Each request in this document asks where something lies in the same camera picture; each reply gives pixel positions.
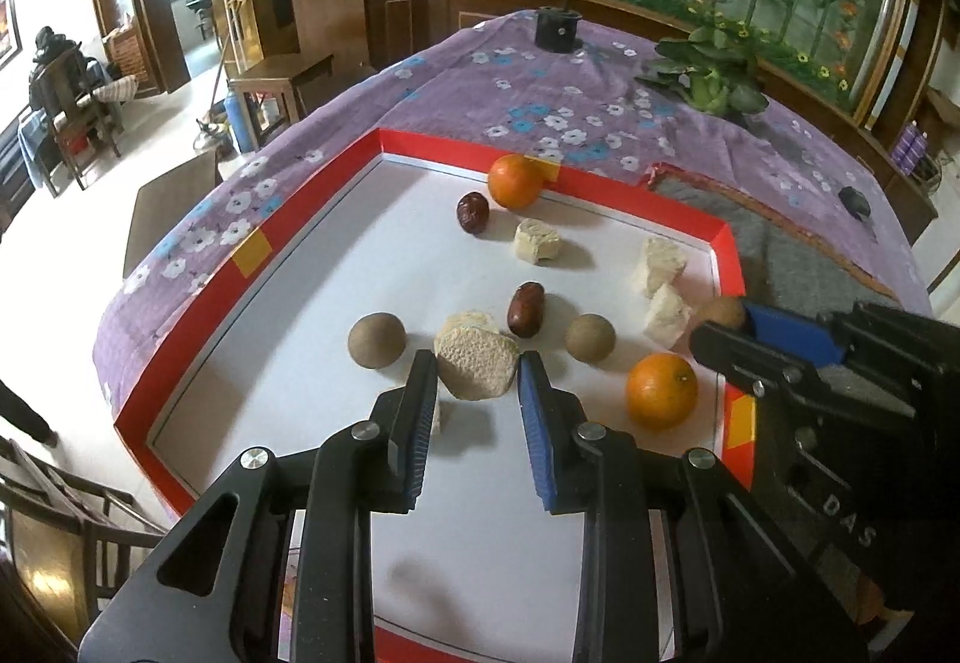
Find wooden side table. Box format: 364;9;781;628
228;53;334;149

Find brown longan fruit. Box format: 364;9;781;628
695;296;747;331
565;314;617;364

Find grey felt mat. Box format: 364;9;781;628
643;163;901;319

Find black cylindrical mount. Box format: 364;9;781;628
534;7;583;53

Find black rectangular device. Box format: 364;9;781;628
838;187;872;221

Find dark red jujube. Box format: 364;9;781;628
506;281;545;340

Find red white tray box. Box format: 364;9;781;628
116;130;743;661

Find purple floral tablecloth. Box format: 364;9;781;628
93;10;931;411

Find wooden chair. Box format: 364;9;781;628
29;26;121;190

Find purple bottles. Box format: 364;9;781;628
892;120;928;175

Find orange tangerine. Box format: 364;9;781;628
625;353;700;431
487;154;545;211

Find green leafy vegetable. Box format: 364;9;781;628
635;26;768;119

